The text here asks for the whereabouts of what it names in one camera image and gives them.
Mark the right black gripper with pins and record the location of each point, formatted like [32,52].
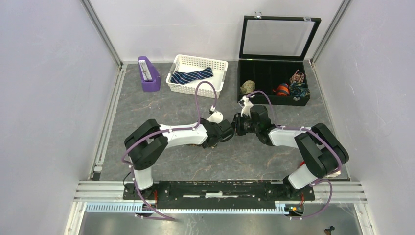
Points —
[238,119]

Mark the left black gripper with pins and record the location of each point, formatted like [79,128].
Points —
[202,119]

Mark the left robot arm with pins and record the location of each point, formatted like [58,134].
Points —
[146,144]

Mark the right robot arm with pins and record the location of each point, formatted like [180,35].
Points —
[321,151]

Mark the olive rolled tie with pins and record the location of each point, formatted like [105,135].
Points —
[247,87]

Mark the orange navy rolled tie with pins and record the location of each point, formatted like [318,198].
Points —
[282,90]

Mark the teal patterned tie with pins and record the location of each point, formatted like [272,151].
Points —
[298,89]

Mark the navy striped tie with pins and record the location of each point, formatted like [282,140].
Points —
[183,78]

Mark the pink patterned tie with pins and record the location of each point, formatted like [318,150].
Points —
[297,77]

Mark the white plastic basket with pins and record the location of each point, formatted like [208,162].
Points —
[210,87]

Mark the black display case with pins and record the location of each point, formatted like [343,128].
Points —
[272,50]

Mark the purple metronome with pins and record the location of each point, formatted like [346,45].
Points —
[149,76]

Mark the colourful toy blocks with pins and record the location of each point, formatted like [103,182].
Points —
[331,175]

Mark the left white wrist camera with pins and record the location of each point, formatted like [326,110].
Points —
[215,116]

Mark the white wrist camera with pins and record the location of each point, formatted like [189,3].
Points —
[245,105]
[215,116]

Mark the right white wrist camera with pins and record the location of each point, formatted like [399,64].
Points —
[245,105]

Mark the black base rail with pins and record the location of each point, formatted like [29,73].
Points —
[223,194]

